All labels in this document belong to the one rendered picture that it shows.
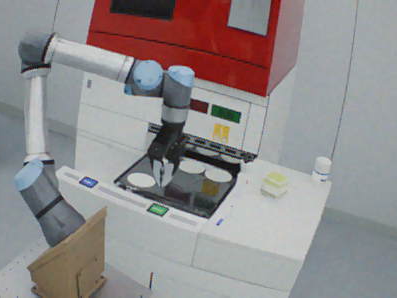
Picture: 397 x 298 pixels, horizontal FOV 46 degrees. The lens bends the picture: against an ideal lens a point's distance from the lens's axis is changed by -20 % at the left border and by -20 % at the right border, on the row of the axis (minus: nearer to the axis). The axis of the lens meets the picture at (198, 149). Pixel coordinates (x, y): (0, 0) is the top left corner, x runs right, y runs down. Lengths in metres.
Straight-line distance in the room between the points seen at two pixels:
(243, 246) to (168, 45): 0.88
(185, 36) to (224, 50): 0.16
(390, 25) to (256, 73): 1.68
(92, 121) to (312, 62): 1.67
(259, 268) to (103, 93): 1.11
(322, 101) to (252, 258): 2.11
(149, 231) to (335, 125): 2.16
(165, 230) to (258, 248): 0.29
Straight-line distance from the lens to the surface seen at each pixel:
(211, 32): 2.09
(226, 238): 1.68
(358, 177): 3.79
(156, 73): 1.43
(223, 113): 2.20
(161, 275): 1.84
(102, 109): 2.43
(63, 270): 1.37
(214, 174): 2.18
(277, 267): 1.68
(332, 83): 3.60
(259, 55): 2.06
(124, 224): 1.79
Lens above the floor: 1.86
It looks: 24 degrees down
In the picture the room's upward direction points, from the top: 10 degrees clockwise
